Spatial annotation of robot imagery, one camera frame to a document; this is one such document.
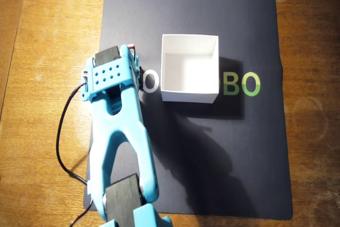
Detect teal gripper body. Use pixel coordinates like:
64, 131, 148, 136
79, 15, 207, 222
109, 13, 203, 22
129, 51, 141, 89

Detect white open box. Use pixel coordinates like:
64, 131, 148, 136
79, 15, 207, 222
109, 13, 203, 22
160, 33, 220, 104

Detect dark lettered mat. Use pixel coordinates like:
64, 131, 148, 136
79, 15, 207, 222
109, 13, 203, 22
83, 0, 294, 221

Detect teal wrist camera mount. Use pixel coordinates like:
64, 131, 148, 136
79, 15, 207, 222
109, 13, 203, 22
80, 85, 94, 103

